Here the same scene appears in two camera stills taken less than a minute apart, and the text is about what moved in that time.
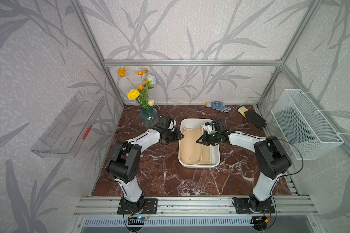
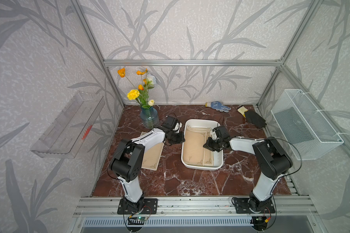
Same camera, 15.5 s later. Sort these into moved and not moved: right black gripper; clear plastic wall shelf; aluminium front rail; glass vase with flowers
Moved: right black gripper
Not moved: aluminium front rail; clear plastic wall shelf; glass vase with flowers
